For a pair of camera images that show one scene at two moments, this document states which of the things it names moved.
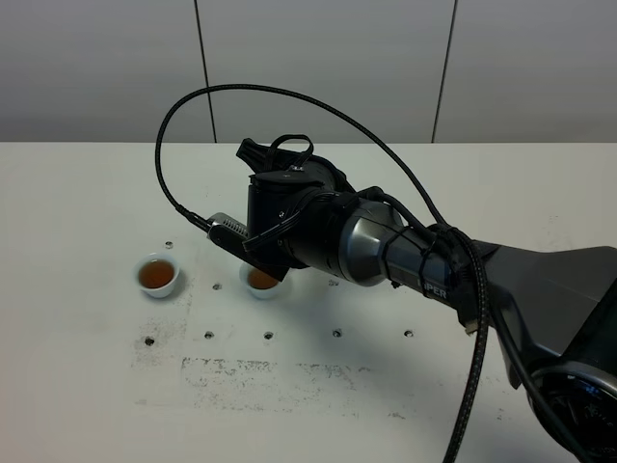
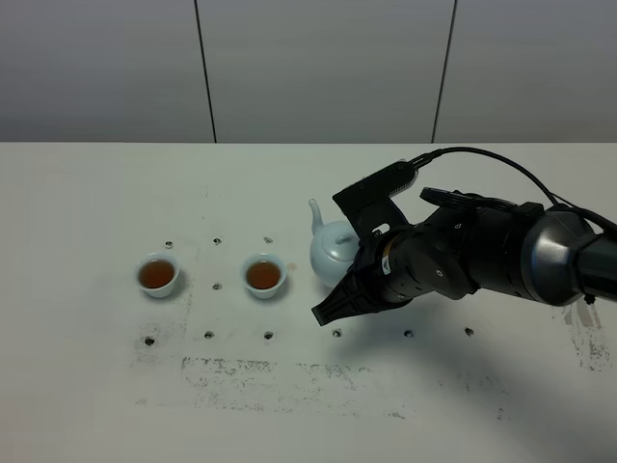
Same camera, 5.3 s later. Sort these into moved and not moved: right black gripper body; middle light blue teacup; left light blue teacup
Moved: right black gripper body
Not moved: left light blue teacup; middle light blue teacup
